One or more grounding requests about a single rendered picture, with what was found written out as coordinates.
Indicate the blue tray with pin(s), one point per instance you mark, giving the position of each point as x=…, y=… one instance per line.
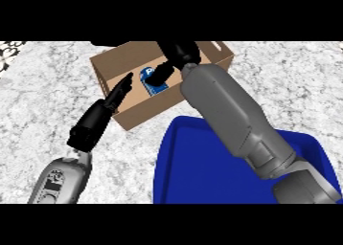
x=211, y=166

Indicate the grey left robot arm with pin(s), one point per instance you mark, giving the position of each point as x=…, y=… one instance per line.
x=58, y=182

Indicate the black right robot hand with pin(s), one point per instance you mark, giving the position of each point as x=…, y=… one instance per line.
x=176, y=62

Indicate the blue can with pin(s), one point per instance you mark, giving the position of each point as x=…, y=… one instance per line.
x=155, y=86

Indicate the brown cardboard box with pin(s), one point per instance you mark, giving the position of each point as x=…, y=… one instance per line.
x=145, y=86

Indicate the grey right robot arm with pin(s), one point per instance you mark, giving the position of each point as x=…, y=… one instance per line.
x=235, y=124

